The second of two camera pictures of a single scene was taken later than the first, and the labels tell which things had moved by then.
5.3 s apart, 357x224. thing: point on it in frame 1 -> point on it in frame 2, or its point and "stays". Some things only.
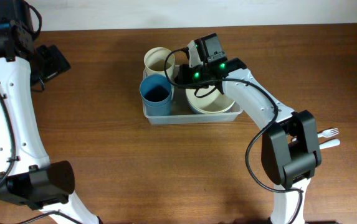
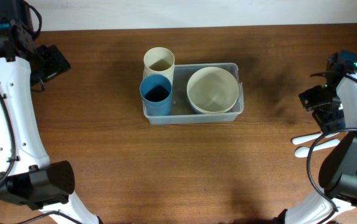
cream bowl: [214, 102] stays
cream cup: [154, 61] stays
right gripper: [182, 74] -> [323, 119]
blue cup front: [156, 92] stays
